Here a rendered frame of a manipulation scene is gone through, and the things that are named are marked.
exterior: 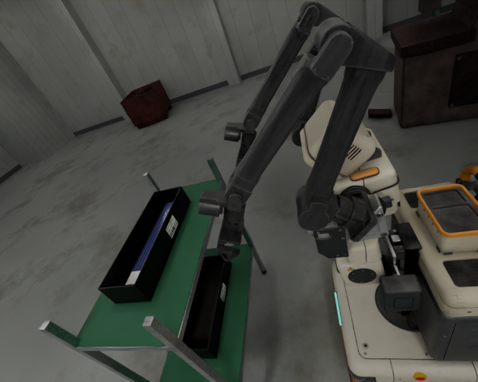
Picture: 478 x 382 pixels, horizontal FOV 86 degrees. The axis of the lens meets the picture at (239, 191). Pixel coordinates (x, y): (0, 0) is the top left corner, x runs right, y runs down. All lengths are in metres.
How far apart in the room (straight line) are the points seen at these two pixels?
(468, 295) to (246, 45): 6.68
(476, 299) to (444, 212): 0.28
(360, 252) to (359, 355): 0.61
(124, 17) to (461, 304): 7.76
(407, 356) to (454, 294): 0.54
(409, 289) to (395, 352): 0.47
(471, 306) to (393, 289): 0.21
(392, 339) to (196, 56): 6.93
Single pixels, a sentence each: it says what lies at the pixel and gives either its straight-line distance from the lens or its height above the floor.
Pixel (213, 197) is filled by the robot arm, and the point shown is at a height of 1.33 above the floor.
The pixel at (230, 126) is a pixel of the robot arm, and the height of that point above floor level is 1.34.
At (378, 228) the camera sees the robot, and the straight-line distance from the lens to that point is 0.76.
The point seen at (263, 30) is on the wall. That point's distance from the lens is 7.08.
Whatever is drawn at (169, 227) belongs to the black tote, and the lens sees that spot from 1.23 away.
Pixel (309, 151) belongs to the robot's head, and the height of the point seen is 1.32.
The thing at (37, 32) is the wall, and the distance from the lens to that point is 9.23.
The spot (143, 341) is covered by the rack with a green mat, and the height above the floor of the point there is 0.95.
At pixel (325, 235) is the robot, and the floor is 1.02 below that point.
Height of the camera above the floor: 1.72
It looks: 35 degrees down
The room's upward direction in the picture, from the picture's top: 24 degrees counter-clockwise
